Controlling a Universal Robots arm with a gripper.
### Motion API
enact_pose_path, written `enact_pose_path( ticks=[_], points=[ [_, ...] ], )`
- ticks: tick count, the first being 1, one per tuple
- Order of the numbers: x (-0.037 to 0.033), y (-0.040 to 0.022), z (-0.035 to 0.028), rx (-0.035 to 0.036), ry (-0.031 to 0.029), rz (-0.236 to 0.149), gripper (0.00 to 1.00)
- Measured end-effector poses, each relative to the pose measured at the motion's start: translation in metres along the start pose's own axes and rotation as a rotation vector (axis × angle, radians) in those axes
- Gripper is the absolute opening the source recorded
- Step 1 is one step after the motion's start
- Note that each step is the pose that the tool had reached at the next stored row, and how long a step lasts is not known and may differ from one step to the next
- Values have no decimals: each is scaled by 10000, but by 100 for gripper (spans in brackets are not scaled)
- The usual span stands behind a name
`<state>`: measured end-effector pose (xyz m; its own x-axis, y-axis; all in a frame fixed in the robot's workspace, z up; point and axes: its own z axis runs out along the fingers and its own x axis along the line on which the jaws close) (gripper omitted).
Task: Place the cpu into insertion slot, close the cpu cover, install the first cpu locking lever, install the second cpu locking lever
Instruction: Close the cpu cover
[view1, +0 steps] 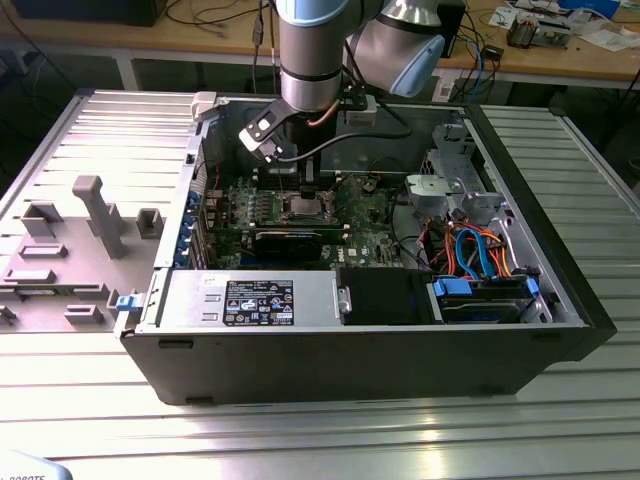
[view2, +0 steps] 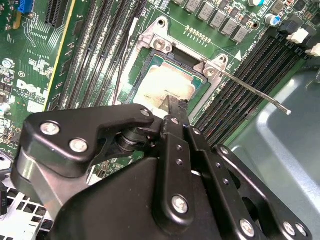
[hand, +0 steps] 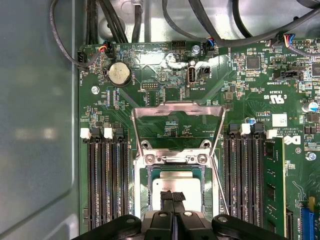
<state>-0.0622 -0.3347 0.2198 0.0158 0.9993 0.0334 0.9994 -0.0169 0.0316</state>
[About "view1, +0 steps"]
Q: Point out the grey parts rack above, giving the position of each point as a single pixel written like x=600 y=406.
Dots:
x=80 y=280

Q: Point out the white label card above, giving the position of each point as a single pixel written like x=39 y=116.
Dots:
x=444 y=91

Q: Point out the small green circuit board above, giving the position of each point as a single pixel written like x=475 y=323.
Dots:
x=552 y=37

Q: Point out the pale grey case latch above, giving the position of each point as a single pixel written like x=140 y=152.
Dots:
x=205 y=105

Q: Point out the silver CPU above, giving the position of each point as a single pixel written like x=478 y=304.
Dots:
x=300 y=206

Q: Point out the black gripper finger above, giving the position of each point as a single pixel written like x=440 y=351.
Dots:
x=312 y=172

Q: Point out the silver disk bay cage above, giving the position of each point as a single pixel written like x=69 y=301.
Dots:
x=430 y=190

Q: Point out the black box on workbench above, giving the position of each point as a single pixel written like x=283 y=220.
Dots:
x=85 y=12

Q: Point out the pale blue teach pendant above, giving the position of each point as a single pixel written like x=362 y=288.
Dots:
x=30 y=467

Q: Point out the black PC case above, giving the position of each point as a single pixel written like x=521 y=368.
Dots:
x=350 y=365

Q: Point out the CPU socket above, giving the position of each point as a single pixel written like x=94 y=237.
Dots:
x=320 y=216

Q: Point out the black RAM slot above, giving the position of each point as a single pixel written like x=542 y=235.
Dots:
x=300 y=224
x=280 y=177
x=280 y=186

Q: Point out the metal heatsink cooler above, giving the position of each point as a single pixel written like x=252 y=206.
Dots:
x=522 y=32

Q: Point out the blue plastic clip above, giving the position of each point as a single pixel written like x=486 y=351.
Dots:
x=126 y=303

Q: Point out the tall black box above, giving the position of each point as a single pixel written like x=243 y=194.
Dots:
x=455 y=30

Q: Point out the silver power supply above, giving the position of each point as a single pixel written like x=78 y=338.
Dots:
x=190 y=300

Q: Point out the hard disk in blue carrier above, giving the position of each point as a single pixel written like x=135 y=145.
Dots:
x=452 y=289

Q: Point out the white papers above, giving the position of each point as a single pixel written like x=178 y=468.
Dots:
x=610 y=40

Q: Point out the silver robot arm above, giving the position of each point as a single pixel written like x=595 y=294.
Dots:
x=310 y=50

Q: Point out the black graphics card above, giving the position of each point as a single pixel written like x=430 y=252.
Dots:
x=290 y=247

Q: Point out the small black box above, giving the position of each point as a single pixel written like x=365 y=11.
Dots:
x=493 y=52

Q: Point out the wooden workbench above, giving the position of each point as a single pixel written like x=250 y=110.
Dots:
x=175 y=37

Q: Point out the green motherboard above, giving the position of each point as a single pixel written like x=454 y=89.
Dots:
x=370 y=235

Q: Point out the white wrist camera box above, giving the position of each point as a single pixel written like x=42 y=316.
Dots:
x=361 y=114
x=260 y=130

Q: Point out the round coin battery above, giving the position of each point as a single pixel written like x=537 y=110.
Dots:
x=369 y=186

